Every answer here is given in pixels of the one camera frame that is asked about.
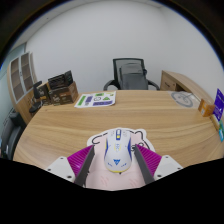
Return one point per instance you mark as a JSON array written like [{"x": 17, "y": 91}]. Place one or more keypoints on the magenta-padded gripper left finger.
[{"x": 78, "y": 160}]

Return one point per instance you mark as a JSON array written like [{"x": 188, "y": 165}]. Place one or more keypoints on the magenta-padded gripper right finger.
[{"x": 150, "y": 160}]

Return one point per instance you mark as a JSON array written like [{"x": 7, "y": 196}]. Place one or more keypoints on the white blue computer mouse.
[{"x": 117, "y": 150}]

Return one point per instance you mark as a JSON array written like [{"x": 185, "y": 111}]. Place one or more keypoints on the pink cloud-shaped mouse pad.
[{"x": 113, "y": 181}]

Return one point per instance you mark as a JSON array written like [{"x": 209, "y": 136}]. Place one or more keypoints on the printed paper sheet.
[{"x": 95, "y": 99}]

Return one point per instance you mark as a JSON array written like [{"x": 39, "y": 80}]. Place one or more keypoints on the wide brown cardboard box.
[{"x": 64, "y": 95}]

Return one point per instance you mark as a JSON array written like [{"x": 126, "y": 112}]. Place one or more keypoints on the round white disc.
[{"x": 182, "y": 99}]

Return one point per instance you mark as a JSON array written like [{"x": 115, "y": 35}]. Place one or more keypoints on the black leather sofa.
[{"x": 10, "y": 133}]

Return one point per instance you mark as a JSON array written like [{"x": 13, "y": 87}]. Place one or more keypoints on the small green packet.
[{"x": 221, "y": 135}]

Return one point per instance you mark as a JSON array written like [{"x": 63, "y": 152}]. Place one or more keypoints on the small orange wooden box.
[{"x": 206, "y": 108}]

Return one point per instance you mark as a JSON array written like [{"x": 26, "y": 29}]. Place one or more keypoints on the small black office chair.
[{"x": 35, "y": 96}]

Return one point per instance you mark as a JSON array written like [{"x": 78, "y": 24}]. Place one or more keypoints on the black box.
[{"x": 60, "y": 80}]

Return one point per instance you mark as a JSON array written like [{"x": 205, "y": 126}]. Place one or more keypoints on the wooden side cabinet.
[{"x": 181, "y": 81}]

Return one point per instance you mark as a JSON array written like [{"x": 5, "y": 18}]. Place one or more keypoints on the black mesh office chair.
[{"x": 131, "y": 75}]

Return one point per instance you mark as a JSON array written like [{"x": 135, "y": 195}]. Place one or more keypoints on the purple sign card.
[{"x": 219, "y": 105}]

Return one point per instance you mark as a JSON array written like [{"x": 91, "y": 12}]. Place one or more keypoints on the wooden shelf unit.
[{"x": 20, "y": 76}]

